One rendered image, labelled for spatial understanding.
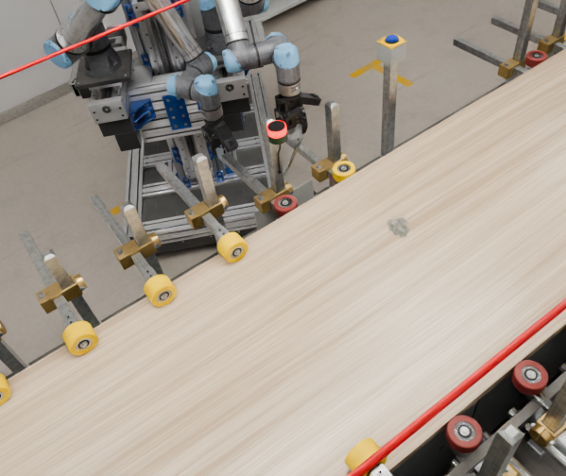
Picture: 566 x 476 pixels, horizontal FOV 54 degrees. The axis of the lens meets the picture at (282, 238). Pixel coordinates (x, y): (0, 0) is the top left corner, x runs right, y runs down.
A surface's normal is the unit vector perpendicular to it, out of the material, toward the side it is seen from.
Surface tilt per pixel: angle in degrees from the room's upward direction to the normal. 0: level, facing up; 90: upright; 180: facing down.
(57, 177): 0
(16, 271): 0
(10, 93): 90
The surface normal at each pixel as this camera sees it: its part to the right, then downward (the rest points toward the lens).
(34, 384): -0.11, -0.65
